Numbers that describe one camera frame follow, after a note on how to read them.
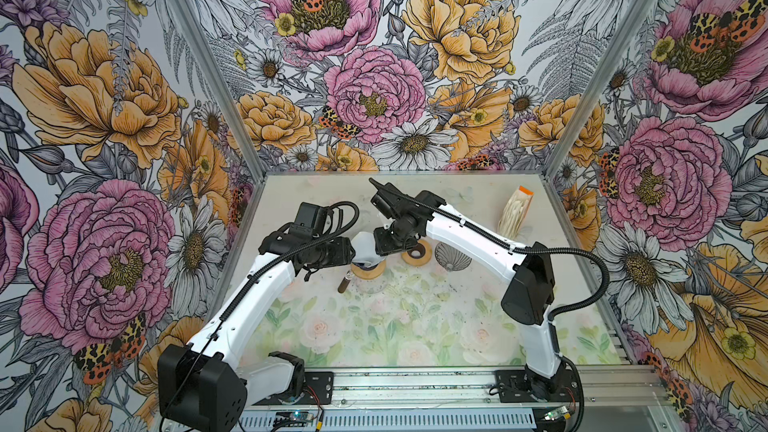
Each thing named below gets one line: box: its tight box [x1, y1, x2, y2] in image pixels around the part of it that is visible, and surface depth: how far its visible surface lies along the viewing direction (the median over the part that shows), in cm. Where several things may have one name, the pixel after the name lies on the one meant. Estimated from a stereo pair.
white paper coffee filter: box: [351, 231, 386, 267], surface depth 82 cm
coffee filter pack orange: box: [497, 185, 534, 239], surface depth 101 cm
